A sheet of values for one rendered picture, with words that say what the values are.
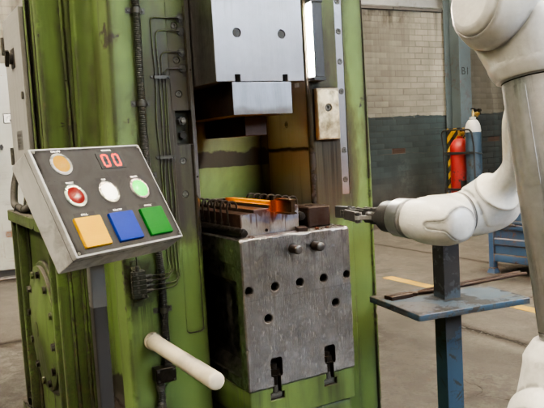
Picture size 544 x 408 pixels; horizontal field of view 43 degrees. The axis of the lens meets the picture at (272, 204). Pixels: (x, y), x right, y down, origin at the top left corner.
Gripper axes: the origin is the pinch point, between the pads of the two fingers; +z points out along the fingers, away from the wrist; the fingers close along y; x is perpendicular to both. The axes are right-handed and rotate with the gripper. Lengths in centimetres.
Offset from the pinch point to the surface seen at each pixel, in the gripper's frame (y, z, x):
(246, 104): -8.1, 35.1, 30.5
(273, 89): 1.2, 35.1, 34.6
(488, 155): 714, 613, -20
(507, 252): 336, 247, -81
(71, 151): -63, 22, 19
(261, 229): -5.8, 35.1, -6.6
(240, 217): -12.3, 35.1, -2.3
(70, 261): -68, 7, -4
